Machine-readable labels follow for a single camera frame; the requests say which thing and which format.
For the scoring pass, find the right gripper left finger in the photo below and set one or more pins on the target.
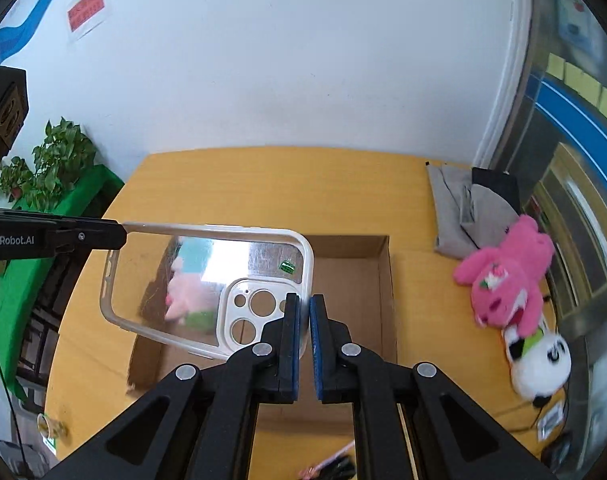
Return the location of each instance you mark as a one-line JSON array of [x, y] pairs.
[[197, 424]]

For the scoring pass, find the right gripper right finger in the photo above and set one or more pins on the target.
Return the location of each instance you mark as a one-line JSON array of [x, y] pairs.
[[410, 422]]

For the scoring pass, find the black binder clip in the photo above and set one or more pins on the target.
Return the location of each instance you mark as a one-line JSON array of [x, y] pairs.
[[342, 468]]

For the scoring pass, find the pink blue green plush toy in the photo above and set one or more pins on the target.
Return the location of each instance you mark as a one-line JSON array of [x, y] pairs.
[[191, 301]]

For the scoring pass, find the clear white phone case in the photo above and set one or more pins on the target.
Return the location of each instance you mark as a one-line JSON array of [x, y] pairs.
[[255, 269]]

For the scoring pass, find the green potted plant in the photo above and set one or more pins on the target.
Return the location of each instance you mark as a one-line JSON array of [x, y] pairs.
[[65, 154]]

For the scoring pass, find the white label card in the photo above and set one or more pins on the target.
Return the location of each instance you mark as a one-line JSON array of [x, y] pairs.
[[549, 421]]

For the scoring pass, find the white panda plush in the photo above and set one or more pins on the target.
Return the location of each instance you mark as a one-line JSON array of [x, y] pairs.
[[539, 364]]

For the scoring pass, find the small paper cup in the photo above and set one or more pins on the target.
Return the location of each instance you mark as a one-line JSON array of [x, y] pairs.
[[51, 429]]

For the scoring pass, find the pink plush bear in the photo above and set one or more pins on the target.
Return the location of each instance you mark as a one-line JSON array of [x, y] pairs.
[[505, 280]]

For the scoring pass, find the grey cloth pouch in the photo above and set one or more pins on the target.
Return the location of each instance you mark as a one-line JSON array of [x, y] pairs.
[[474, 207]]

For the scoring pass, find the red wall sign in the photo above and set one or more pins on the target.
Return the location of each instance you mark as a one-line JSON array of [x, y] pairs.
[[83, 16]]

